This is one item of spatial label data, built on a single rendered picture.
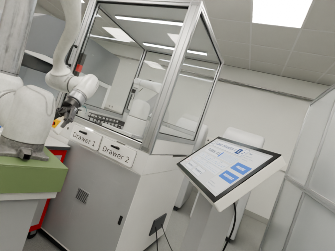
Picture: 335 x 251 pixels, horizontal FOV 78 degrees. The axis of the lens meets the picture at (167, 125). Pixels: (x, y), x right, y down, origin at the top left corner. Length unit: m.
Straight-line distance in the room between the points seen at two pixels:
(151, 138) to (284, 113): 3.57
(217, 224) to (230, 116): 3.66
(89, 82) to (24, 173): 0.57
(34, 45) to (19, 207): 1.53
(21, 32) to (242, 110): 4.05
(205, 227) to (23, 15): 1.18
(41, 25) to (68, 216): 1.61
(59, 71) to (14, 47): 0.27
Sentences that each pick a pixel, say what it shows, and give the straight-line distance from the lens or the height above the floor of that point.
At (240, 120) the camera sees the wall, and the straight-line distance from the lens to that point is 4.54.
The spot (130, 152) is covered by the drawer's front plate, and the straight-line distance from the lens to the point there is 1.41.
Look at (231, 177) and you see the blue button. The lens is 0.86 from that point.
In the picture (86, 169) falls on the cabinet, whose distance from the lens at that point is 1.67.
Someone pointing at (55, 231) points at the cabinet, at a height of 0.12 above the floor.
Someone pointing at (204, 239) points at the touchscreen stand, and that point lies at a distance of 1.07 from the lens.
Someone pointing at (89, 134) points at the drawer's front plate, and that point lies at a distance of 1.65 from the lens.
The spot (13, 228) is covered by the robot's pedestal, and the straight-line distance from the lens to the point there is 1.10.
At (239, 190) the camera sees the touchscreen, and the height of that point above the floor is 1.03.
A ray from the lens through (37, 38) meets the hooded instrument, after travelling 2.27.
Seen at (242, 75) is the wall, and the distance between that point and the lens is 4.77.
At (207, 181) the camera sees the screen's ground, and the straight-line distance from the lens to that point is 0.92.
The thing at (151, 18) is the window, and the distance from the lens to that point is 1.69.
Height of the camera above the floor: 1.17
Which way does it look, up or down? level
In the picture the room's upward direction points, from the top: 19 degrees clockwise
